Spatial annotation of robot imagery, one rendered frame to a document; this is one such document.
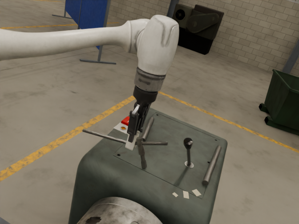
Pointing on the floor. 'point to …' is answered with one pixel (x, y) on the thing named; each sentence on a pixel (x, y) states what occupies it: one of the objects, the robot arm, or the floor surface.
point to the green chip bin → (282, 102)
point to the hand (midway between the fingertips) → (132, 139)
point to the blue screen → (89, 17)
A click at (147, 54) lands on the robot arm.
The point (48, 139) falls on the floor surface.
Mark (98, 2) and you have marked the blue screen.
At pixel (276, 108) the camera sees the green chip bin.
